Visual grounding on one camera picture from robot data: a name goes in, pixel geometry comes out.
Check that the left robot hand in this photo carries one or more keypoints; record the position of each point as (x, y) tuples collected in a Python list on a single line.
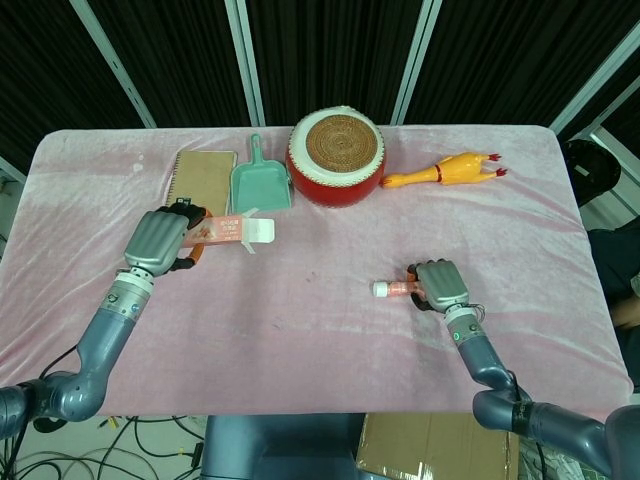
[(152, 240)]

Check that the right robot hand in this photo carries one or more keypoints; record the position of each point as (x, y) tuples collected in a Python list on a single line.
[(442, 285)]

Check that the small pink tube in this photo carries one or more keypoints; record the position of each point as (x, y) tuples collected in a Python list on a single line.
[(395, 288)]

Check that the pink white small box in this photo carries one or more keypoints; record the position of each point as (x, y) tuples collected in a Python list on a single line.
[(230, 231)]

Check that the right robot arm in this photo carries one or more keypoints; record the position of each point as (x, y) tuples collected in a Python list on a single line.
[(482, 350)]

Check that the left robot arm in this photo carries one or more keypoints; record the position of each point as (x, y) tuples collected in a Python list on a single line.
[(100, 345)]

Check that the brown cardboard box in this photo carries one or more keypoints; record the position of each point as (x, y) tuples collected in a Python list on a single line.
[(435, 445)]

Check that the brown spiral notebook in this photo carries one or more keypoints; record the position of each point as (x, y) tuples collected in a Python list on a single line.
[(205, 175)]

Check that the teal plastic dustpan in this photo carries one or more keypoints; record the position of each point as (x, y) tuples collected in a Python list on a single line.
[(260, 192)]

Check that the yellow rubber chicken toy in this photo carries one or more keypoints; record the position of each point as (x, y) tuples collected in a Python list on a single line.
[(460, 167)]

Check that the pink plush tablecloth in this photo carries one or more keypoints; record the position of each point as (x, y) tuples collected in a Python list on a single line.
[(310, 330)]

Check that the red drum with white head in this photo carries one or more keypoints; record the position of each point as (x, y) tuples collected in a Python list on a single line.
[(325, 187)]

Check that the round woven rattan coaster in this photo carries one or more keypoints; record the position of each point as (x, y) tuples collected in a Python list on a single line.
[(341, 141)]

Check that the person in dark clothes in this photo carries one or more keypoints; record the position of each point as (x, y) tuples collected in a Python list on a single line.
[(617, 260)]

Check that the black chair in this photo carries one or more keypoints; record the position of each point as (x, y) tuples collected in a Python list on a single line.
[(590, 172)]

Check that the green checked fabric bag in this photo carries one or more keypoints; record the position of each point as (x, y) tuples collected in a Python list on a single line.
[(555, 462)]

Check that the black plug connector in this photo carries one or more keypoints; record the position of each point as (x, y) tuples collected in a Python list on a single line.
[(197, 455)]

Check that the blue-grey robot torso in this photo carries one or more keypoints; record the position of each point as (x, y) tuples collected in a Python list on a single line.
[(280, 450)]

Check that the pale metal frame post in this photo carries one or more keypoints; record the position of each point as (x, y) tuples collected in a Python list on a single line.
[(415, 65), (247, 60), (115, 65), (595, 80)]

